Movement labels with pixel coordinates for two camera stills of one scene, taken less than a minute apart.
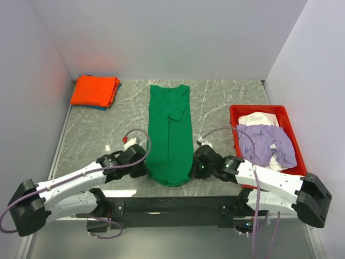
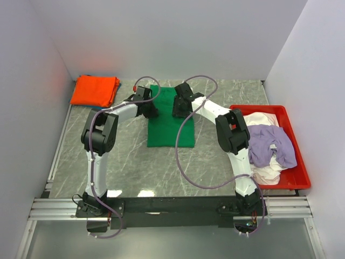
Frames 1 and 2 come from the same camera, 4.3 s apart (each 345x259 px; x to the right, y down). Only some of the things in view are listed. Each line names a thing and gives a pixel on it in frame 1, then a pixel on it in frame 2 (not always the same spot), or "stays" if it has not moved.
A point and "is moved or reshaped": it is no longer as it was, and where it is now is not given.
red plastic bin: [236, 110] stays
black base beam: [171, 212] stays
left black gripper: [143, 170] -> [153, 112]
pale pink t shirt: [262, 118] stays
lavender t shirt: [268, 140] stays
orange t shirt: [96, 90] stays
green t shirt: [169, 155] is moved or reshaped
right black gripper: [197, 174] -> [176, 110]
